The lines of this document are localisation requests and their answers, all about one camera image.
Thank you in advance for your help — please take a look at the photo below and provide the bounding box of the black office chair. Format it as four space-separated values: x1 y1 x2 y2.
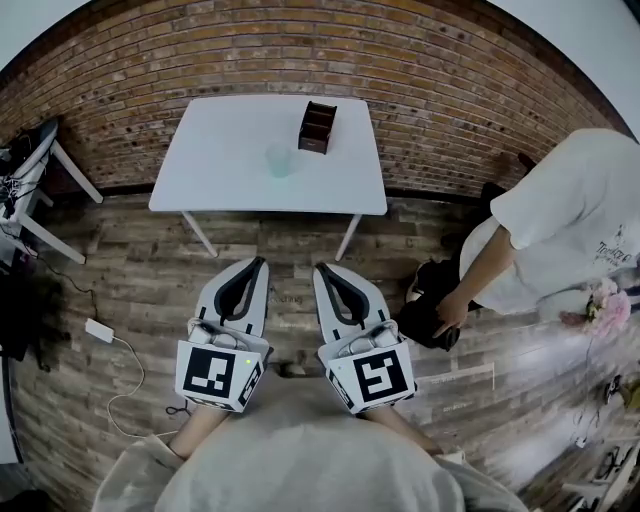
0 279 66 372

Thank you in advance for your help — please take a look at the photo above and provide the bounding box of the black cylindrical object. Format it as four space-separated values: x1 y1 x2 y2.
433 322 462 352

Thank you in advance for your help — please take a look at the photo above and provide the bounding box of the pink flower bouquet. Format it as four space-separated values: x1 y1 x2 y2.
558 278 632 337

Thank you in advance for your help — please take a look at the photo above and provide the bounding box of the person's left forearm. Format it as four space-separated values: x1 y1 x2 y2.
169 402 234 459

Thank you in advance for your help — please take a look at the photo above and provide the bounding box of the person's right forearm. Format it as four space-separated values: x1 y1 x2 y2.
364 407 444 456

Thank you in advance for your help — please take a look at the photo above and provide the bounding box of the person's grey shirt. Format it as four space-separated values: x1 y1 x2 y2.
92 372 531 512

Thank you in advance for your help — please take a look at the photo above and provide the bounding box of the white cluttered desk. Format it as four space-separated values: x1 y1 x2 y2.
559 429 640 512

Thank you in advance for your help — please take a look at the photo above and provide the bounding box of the brown wooden desk organizer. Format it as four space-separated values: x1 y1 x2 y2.
297 99 339 155

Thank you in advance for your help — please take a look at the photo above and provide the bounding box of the white cable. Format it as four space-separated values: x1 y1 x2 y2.
107 335 179 439

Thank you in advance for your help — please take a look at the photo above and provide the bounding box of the white side table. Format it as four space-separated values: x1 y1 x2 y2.
0 118 105 266

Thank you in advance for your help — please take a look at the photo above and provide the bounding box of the green textured glass cup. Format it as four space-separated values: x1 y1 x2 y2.
264 141 296 180

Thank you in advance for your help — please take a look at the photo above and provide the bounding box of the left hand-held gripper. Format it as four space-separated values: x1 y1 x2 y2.
173 256 274 414

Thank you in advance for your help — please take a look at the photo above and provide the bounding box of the white table leg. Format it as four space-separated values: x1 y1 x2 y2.
180 210 220 259
333 214 362 262

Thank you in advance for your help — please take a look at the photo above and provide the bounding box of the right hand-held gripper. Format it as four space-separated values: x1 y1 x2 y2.
313 263 418 416

